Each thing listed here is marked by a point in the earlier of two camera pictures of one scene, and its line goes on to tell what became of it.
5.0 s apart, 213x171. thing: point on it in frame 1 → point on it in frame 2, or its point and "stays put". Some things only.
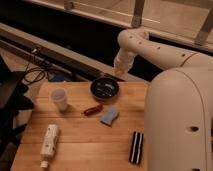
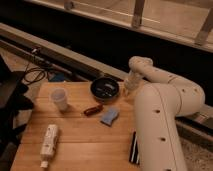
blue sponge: x=109 y=117 stays put
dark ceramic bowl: x=104 y=88 stays put
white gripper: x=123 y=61 → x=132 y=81
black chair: x=13 y=99 stays put
